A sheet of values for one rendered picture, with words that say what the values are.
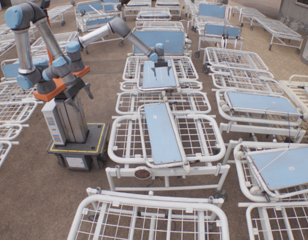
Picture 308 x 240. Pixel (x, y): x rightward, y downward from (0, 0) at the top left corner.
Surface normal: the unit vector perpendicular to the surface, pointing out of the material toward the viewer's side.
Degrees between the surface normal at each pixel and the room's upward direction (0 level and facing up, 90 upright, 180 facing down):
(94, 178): 0
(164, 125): 1
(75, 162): 90
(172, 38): 90
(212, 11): 90
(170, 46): 90
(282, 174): 5
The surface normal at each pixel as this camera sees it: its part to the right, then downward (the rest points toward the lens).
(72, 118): -0.01, 0.62
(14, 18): -0.26, 0.49
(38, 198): 0.00, -0.78
